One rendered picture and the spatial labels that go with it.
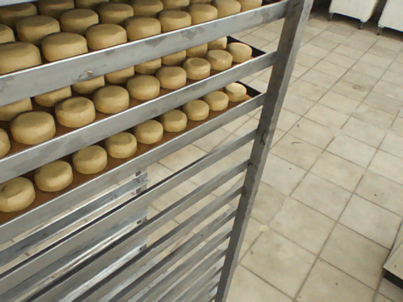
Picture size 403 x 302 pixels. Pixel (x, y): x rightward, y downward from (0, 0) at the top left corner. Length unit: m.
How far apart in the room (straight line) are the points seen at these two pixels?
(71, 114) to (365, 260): 1.82
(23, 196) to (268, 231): 1.62
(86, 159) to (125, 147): 0.06
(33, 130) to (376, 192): 2.26
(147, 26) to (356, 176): 2.20
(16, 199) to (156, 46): 0.26
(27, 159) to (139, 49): 0.18
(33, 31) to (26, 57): 0.07
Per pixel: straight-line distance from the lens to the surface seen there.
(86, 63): 0.42
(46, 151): 0.44
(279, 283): 1.83
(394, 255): 1.93
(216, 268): 1.21
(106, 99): 0.51
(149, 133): 0.59
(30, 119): 0.49
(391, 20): 5.16
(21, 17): 0.55
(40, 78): 0.40
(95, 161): 0.55
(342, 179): 2.49
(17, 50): 0.44
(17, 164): 0.44
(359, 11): 5.22
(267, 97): 0.75
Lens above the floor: 1.51
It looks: 40 degrees down
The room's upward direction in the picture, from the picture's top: 8 degrees clockwise
